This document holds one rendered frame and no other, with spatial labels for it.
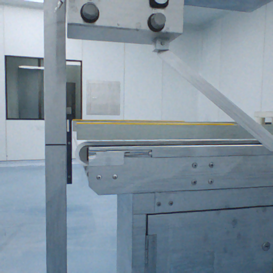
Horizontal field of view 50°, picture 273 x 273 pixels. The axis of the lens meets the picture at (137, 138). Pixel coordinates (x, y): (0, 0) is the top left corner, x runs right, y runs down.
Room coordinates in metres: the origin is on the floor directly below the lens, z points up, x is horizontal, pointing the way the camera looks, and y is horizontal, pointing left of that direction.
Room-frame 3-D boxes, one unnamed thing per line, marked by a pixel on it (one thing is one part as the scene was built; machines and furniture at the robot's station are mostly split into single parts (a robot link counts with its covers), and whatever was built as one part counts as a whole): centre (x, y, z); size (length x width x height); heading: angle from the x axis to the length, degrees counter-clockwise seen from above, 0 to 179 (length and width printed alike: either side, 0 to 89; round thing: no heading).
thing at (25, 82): (5.54, 1.75, 1.43); 1.38 x 0.01 x 1.16; 109
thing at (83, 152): (0.70, 0.13, 0.91); 0.27 x 0.03 x 0.03; 14
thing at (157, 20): (0.55, -0.03, 1.17); 0.03 x 0.03 x 0.04; 14
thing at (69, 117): (0.83, 0.20, 0.89); 0.02 x 0.01 x 0.20; 104
